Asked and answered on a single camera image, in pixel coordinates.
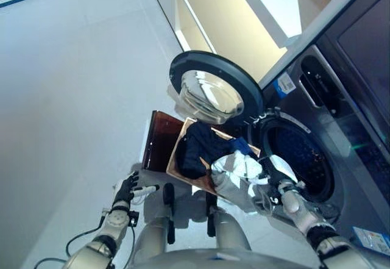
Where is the dark grey washing machine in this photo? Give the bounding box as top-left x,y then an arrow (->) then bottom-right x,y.
246,45 -> 390,261

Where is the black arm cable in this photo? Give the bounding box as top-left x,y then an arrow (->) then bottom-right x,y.
34,215 -> 137,269

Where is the silver robot leg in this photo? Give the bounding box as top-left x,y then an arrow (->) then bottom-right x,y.
130,183 -> 178,269
205,194 -> 252,252

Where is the blue barcode sticker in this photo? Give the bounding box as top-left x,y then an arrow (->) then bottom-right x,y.
272,73 -> 297,99

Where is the navy blue garment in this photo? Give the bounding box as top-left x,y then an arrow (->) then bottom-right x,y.
231,137 -> 254,156

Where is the brown wicker laundry tray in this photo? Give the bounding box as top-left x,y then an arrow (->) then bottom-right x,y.
166,117 -> 263,197

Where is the dark brown stand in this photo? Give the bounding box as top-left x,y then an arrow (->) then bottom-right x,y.
141,109 -> 188,173

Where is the silver left robot leg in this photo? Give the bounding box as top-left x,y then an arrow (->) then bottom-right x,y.
130,183 -> 178,269

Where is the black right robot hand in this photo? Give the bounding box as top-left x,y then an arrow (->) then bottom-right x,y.
247,154 -> 299,191

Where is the silver right robot leg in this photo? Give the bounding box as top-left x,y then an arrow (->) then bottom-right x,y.
205,194 -> 252,252

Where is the round washing machine door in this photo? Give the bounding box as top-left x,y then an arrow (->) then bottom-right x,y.
168,51 -> 264,126

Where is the silver robot torso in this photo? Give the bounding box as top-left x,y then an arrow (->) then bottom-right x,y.
149,246 -> 324,269

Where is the white counter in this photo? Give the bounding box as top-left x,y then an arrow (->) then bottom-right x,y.
175,0 -> 303,66

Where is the dark grey dryer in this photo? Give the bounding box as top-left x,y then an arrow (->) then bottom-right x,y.
316,15 -> 390,151

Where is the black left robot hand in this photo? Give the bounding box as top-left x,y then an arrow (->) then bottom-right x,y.
111,171 -> 160,210

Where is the energy label sticker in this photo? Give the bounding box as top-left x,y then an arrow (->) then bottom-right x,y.
352,226 -> 390,252

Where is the black garment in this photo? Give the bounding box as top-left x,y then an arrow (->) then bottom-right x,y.
176,121 -> 237,181

